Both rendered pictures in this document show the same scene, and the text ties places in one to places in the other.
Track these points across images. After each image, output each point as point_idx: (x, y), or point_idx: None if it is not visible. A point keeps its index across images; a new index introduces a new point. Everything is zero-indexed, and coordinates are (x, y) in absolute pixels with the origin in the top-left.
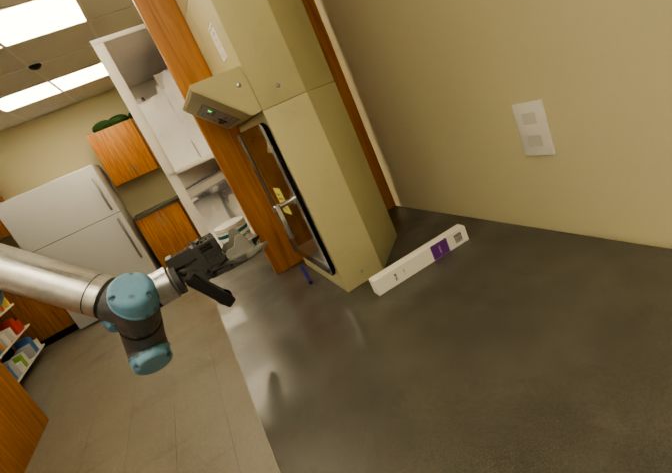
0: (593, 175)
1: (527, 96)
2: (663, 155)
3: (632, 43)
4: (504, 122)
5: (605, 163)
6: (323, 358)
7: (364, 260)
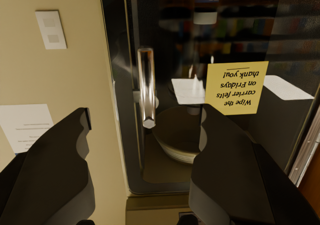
0: None
1: (56, 51)
2: None
3: (1, 66)
4: (75, 36)
5: (1, 3)
6: None
7: None
